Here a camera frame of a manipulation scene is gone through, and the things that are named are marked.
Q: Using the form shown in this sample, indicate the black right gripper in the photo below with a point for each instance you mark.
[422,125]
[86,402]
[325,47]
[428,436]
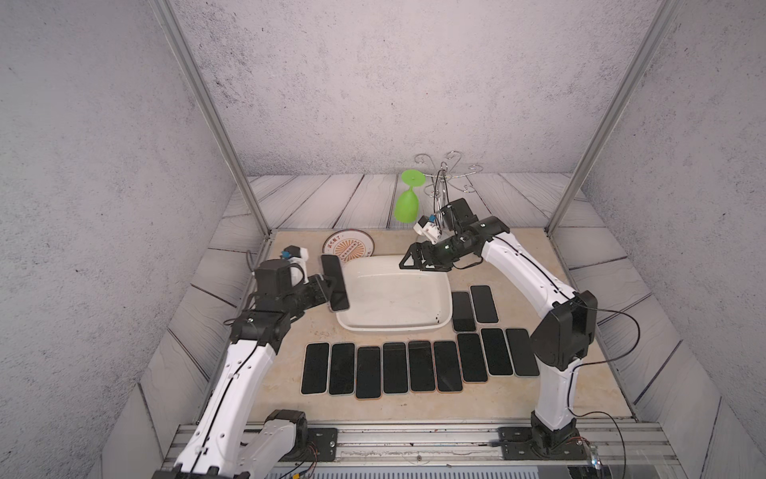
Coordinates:
[416,248]

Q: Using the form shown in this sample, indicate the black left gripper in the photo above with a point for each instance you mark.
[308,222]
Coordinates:
[322,292]

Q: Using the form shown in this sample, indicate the black phone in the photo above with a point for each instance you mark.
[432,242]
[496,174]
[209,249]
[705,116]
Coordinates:
[333,273]
[368,373]

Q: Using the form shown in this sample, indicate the mint green case phone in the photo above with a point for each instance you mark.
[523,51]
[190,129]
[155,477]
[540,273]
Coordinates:
[342,369]

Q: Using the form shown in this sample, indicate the purple case phone back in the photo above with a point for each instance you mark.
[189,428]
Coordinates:
[315,369]

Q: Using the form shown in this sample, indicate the grey green case phone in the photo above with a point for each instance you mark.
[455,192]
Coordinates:
[484,305]

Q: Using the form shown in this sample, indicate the light green case phone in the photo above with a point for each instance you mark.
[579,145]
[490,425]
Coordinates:
[395,368]

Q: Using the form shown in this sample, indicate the pink case phone front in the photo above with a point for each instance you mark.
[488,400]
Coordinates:
[448,370]

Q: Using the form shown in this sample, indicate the blue purple case phone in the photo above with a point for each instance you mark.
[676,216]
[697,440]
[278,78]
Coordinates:
[497,353]

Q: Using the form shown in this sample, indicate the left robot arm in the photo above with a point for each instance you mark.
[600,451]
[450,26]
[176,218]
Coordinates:
[284,292]

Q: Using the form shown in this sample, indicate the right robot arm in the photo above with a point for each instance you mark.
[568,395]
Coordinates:
[563,337]

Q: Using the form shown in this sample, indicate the white plastic storage box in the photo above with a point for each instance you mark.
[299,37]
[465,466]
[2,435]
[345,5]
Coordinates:
[386,299]

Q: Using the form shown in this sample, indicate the pink case phone behind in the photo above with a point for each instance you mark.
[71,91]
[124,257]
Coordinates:
[421,366]

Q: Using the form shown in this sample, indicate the pale pink case phone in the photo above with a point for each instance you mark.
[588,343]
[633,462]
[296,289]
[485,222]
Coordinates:
[473,364]

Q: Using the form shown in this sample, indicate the green plastic wine glass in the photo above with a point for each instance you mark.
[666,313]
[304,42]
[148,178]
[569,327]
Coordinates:
[407,207]

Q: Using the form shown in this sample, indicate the orange patterned round plate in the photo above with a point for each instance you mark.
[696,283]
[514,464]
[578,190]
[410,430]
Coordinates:
[348,245]

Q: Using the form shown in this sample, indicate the metal glass rack stand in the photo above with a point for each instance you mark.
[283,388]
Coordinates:
[444,181]

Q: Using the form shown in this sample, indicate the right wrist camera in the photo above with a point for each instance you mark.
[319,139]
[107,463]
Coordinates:
[429,228]

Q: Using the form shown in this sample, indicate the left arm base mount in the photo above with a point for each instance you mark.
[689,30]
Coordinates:
[314,445]

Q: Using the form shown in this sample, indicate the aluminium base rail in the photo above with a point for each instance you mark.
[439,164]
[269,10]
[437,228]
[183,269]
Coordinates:
[618,449]

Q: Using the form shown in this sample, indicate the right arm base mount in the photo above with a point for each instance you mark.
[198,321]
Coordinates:
[540,443]

